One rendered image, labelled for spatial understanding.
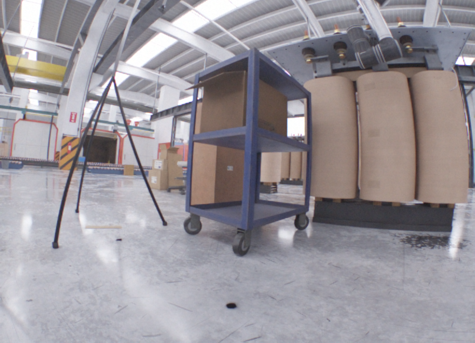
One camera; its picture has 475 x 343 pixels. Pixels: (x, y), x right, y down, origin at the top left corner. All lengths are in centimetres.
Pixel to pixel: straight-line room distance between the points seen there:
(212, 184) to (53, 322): 133
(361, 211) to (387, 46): 108
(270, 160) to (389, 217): 248
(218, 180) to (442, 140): 161
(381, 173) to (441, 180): 43
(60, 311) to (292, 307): 59
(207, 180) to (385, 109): 137
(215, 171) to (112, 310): 122
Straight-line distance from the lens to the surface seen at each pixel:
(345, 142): 146
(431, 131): 152
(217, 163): 153
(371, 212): 156
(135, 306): 58
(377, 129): 144
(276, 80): 119
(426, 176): 151
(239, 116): 91
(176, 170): 352
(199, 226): 113
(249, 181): 80
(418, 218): 161
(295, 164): 730
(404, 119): 149
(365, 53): 127
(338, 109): 150
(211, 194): 156
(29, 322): 59
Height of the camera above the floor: 35
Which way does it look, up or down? 2 degrees up
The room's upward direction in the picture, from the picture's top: 3 degrees clockwise
